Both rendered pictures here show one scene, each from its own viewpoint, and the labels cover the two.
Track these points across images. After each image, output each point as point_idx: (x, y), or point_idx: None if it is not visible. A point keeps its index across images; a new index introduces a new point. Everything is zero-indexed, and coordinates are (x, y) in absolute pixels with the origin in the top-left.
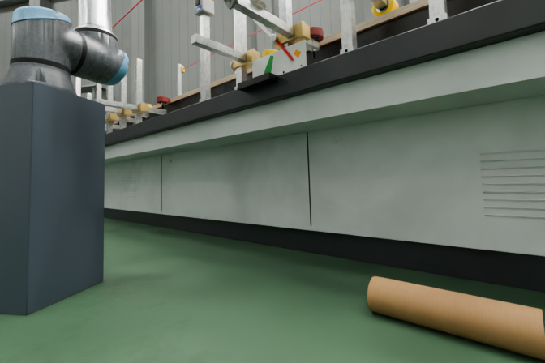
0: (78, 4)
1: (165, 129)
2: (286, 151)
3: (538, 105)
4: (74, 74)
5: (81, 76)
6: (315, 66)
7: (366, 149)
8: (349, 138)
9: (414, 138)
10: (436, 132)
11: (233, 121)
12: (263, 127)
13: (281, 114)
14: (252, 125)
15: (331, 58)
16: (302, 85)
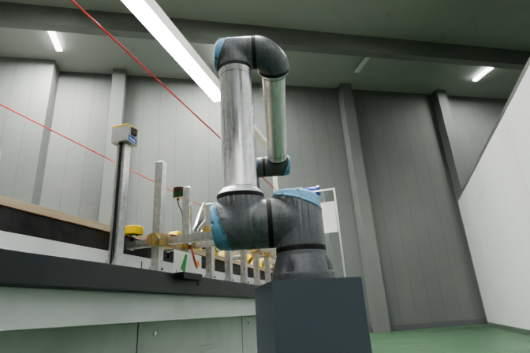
0: (255, 161)
1: (30, 286)
2: (120, 343)
3: (210, 322)
4: (267, 247)
5: (260, 248)
6: (208, 280)
7: (168, 342)
8: (161, 332)
9: (184, 335)
10: (191, 332)
11: (147, 305)
12: (170, 318)
13: (182, 309)
14: (162, 313)
15: (214, 280)
16: (203, 291)
